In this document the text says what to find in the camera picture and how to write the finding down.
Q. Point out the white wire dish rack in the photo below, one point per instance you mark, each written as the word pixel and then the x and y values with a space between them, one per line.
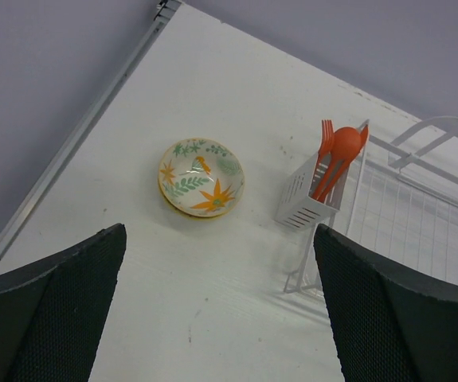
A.
pixel 401 197

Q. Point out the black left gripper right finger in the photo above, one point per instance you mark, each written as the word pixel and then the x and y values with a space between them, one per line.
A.
pixel 389 322

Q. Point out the orange plastic knife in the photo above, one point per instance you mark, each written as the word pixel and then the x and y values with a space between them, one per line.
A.
pixel 364 137

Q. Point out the blue zigzag patterned bowl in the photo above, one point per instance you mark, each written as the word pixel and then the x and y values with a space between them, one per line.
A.
pixel 201 176

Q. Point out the orange plastic fork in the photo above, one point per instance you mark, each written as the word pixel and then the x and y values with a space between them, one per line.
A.
pixel 328 141

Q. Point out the orange plastic spoon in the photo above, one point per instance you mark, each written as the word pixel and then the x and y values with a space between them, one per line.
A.
pixel 346 147

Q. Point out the white cutlery caddy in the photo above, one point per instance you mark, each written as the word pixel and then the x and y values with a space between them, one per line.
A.
pixel 296 208

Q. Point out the yellow patterned bowl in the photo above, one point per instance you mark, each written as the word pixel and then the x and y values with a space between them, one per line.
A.
pixel 173 208

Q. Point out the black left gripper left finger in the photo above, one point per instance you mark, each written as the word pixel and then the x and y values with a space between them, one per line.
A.
pixel 53 311

